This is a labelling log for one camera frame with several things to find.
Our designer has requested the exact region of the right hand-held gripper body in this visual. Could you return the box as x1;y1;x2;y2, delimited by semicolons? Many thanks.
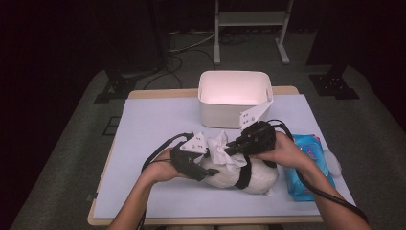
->
237;99;278;157

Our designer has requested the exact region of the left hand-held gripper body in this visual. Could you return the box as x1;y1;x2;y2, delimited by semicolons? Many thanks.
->
169;131;209;183

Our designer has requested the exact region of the white wet wipe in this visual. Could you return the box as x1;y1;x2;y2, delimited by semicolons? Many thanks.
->
207;129;249;173

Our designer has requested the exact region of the panda plush toy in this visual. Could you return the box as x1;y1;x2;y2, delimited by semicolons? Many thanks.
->
200;152;280;196

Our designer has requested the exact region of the white plastic bin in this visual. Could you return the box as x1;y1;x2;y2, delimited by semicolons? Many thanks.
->
197;70;274;130

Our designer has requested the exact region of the blue wet wipe packet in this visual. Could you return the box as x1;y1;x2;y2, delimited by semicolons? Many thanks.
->
282;133;342;202

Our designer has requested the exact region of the person's left hand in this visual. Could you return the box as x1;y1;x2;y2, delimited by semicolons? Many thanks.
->
141;148;190;186

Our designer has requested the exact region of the person's right hand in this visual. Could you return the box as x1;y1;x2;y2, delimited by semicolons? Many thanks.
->
253;130;316;173

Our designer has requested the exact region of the pale lilac table mat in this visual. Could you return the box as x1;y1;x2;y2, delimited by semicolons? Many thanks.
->
93;94;357;219

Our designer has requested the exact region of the black stand with flat base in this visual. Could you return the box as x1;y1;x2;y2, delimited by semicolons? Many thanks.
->
305;0;360;100

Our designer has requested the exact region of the black stand with splayed base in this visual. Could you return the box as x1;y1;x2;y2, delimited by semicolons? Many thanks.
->
94;0;170;104

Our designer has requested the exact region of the left hand-held gripper cable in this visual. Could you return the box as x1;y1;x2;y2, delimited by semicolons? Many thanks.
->
137;131;195;230

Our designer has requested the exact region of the hand-held gripper cable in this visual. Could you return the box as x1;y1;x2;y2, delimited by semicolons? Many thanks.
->
137;131;195;230
267;119;371;225

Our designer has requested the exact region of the right hand-held gripper cable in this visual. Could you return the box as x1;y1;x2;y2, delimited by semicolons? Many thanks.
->
267;119;371;225

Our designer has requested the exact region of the black floor cable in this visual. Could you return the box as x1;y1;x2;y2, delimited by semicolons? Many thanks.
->
143;47;218;90

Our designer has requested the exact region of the white floor cable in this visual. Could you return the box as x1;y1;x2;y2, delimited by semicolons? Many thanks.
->
169;29;221;54

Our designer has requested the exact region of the white metal stand frame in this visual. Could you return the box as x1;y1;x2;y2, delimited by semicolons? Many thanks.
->
213;0;295;66

